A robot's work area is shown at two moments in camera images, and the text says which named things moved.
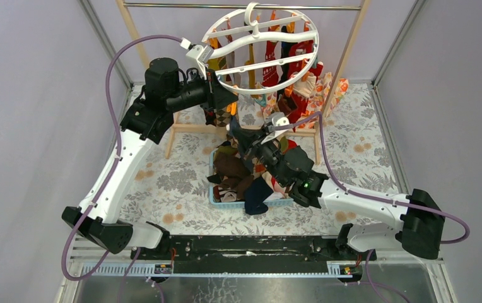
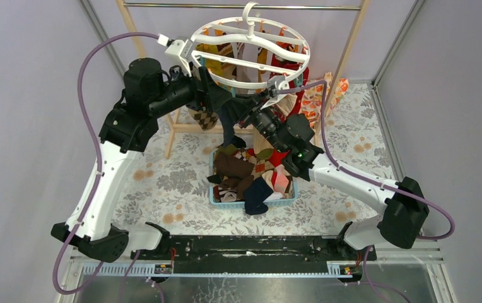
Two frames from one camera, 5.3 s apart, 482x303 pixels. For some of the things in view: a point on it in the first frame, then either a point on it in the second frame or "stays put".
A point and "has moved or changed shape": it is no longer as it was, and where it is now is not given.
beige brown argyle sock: [223, 117] to [205, 119]
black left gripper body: [215, 93] stays put
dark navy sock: [243, 136] to [230, 110]
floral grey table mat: [173, 189] stays put
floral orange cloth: [317, 105] stays put
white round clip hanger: [258, 50] has moved or changed shape
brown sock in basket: [235, 173] stays put
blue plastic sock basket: [236, 204] stays put
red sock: [299, 93] to [296, 74]
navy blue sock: [257, 191] stays put
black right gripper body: [270, 155] to [264, 120]
